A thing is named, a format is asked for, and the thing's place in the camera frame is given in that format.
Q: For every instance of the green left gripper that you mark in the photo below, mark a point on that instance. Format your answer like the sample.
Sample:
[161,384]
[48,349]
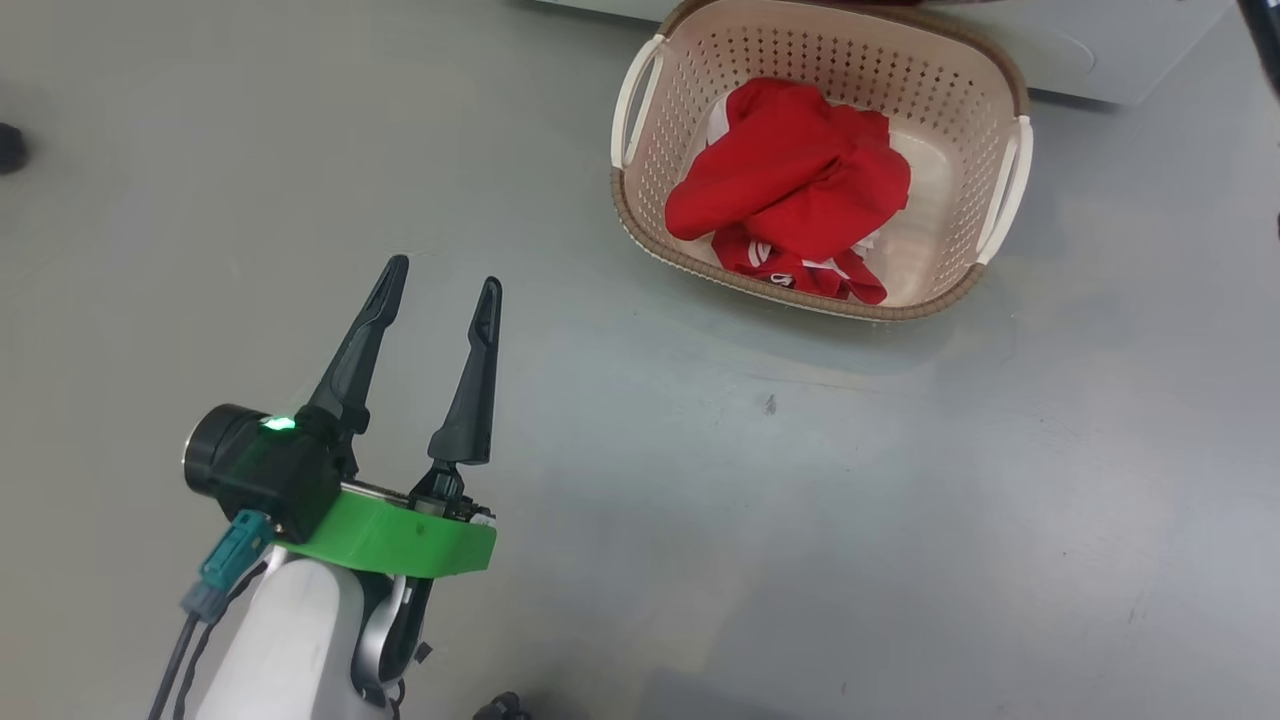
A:
[400,535]

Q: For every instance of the red garment with white stripes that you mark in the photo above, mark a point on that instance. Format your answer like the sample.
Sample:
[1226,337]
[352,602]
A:
[790,270]

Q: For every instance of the plain red garment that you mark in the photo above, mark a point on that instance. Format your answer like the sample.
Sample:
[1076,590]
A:
[800,170]

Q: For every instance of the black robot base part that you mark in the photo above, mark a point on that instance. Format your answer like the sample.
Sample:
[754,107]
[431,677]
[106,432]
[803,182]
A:
[498,708]

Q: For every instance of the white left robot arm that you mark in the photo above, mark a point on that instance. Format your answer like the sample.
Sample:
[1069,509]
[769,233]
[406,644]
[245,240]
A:
[290,650]

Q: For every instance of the beige perforated laundry basket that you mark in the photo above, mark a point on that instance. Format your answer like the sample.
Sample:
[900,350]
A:
[940,170]

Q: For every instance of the white washing machine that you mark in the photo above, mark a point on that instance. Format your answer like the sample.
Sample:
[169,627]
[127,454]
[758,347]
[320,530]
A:
[1100,50]

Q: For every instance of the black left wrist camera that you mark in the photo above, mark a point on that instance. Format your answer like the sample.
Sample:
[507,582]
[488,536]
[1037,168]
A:
[260,470]

